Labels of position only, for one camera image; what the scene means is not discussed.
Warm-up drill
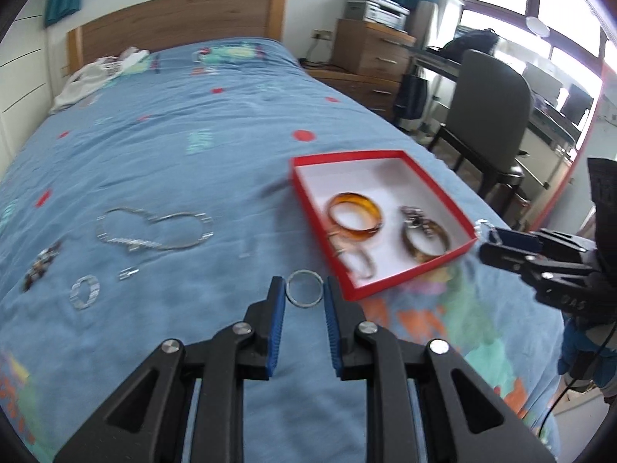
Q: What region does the brown tortoiseshell thin bangle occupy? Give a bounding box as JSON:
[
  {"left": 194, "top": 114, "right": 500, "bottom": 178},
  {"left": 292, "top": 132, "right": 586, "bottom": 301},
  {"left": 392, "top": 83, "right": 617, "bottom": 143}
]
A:
[{"left": 401, "top": 220, "right": 451, "bottom": 264}]

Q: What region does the twisted silver bracelet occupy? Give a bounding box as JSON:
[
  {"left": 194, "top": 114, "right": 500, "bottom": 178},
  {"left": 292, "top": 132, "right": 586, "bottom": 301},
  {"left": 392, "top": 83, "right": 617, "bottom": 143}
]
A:
[{"left": 69, "top": 274, "right": 103, "bottom": 311}]

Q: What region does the amber wide bangle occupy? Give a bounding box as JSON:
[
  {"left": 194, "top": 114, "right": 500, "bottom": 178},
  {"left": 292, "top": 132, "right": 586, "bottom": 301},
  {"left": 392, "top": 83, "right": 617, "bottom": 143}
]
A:
[{"left": 325, "top": 193, "right": 384, "bottom": 242}]

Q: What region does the brown bead bracelet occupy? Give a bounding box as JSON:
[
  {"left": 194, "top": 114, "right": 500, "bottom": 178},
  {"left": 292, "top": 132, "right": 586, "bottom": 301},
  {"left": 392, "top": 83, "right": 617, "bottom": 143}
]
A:
[{"left": 21, "top": 238, "right": 64, "bottom": 294}]

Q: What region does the pearl silver bead necklace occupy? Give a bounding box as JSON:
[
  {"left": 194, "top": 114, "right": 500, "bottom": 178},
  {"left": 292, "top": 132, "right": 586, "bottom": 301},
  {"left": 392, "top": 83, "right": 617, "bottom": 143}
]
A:
[{"left": 95, "top": 206, "right": 214, "bottom": 253}]

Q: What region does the thin silver bangle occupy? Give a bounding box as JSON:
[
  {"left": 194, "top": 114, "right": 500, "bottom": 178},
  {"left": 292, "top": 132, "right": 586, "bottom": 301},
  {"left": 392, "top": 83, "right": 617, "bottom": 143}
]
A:
[{"left": 327, "top": 231, "right": 376, "bottom": 280}]

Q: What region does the blue white gloved right hand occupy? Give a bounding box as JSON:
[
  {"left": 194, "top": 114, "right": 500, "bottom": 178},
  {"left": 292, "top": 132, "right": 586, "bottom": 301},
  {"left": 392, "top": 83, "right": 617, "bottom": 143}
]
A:
[{"left": 557, "top": 317, "right": 616, "bottom": 398}]

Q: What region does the desk with monitors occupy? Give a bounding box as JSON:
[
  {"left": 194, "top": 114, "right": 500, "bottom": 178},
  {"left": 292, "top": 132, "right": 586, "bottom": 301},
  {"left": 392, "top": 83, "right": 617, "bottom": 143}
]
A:
[{"left": 414, "top": 47, "right": 596, "bottom": 156}]

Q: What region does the grey office chair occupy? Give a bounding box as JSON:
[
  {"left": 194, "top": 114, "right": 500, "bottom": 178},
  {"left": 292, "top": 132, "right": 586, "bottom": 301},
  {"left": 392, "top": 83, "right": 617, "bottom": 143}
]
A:
[{"left": 428, "top": 49, "right": 532, "bottom": 199}]

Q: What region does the red shallow box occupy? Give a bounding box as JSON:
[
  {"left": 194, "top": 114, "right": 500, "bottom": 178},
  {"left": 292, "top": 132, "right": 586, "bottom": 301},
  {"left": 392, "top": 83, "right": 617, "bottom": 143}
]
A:
[{"left": 291, "top": 149, "right": 477, "bottom": 301}]

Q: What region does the blue patterned bedspread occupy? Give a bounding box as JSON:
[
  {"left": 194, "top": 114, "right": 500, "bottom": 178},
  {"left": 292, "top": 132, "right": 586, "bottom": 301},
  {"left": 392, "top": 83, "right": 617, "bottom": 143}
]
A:
[{"left": 1, "top": 39, "right": 564, "bottom": 462}]

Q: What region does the wooden drawer chest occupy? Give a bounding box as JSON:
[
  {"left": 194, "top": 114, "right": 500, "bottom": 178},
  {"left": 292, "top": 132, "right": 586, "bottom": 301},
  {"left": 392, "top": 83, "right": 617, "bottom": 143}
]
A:
[{"left": 305, "top": 19, "right": 416, "bottom": 121}]

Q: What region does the printer on chest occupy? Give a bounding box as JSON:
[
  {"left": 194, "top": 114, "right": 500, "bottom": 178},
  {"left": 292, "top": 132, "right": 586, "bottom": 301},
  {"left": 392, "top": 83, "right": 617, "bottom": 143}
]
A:
[{"left": 343, "top": 0, "right": 410, "bottom": 31}]

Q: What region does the white clothing on bed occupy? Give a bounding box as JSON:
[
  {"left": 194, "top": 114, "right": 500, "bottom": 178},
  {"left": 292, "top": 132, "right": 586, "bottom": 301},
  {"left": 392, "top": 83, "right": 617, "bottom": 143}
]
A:
[{"left": 49, "top": 46, "right": 150, "bottom": 115}]

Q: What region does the white wardrobe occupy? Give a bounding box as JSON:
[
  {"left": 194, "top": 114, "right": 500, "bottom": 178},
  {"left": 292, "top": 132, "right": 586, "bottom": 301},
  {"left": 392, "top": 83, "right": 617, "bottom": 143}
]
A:
[{"left": 0, "top": 0, "right": 51, "bottom": 171}]

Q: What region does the wooden headboard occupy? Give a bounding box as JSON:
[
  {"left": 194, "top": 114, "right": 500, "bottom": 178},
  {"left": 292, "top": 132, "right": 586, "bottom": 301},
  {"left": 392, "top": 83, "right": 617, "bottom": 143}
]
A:
[{"left": 66, "top": 0, "right": 287, "bottom": 73}]

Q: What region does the black cable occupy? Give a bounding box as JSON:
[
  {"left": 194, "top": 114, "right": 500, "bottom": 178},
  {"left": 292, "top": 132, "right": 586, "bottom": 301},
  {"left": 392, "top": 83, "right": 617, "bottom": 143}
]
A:
[{"left": 536, "top": 375, "right": 580, "bottom": 444}]

